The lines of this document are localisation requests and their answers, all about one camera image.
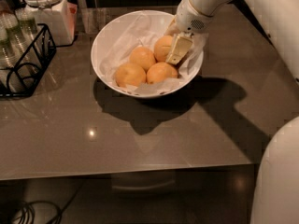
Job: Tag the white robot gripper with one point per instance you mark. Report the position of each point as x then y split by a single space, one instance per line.
189 19

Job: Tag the orange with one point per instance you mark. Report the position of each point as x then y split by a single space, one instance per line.
143 57
160 72
162 47
130 74

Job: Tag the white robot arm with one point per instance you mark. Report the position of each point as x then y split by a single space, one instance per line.
276 195

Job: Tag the white ceramic bowl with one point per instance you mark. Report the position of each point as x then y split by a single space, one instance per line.
109 38

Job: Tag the white paper liner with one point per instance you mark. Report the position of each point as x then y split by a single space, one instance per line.
124 44

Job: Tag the clear glass container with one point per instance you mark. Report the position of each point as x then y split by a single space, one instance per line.
94 19

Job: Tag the white lidded ceramic jar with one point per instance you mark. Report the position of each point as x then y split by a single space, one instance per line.
59 15

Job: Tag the stacked clear cups rear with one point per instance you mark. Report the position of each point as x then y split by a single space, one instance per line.
27 23

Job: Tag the stacked clear cups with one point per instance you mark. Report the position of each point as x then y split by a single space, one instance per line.
8 58
14 32
27 23

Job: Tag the stacked clear cups middle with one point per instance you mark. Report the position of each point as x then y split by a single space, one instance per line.
14 32

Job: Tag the stacked clear cups front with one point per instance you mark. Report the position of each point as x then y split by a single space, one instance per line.
8 58

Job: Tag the black wire rack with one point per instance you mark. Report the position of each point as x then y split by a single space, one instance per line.
22 80

